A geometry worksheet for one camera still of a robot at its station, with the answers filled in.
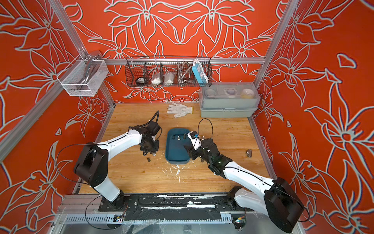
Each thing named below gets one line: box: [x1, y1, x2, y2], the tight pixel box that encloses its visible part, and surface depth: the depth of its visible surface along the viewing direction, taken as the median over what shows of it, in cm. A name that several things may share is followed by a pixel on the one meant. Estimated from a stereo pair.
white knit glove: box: [166, 102, 193, 118], surface depth 116 cm
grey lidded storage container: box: [198, 81, 261, 118], surface depth 103 cm
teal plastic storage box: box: [165, 128, 191, 165], surface depth 95 cm
